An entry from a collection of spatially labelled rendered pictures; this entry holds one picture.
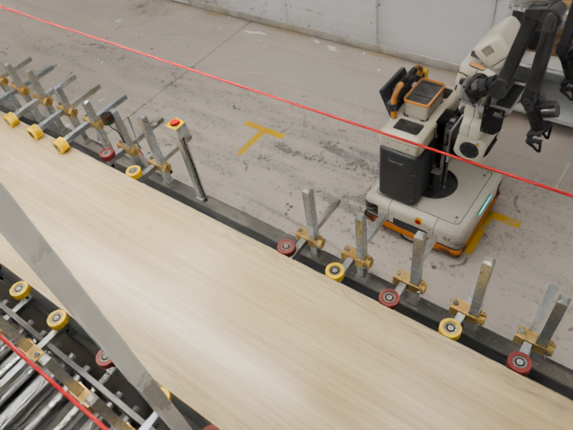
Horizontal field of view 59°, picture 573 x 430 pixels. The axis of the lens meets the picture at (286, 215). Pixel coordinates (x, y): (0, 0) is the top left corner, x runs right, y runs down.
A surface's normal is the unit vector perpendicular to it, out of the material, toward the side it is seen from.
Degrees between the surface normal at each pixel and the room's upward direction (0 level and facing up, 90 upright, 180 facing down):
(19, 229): 90
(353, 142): 0
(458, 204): 0
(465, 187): 0
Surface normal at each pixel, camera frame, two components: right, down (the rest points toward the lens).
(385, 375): -0.13, -0.66
